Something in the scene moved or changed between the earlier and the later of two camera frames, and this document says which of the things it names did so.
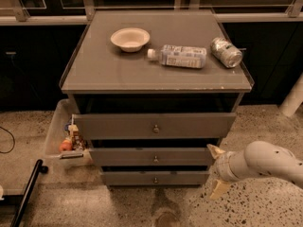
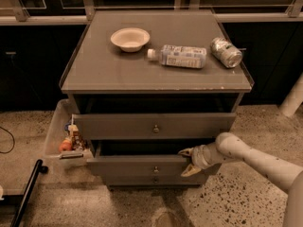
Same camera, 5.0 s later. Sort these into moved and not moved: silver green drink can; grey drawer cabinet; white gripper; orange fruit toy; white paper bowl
Moved: white gripper
Not moved: silver green drink can; orange fruit toy; grey drawer cabinet; white paper bowl
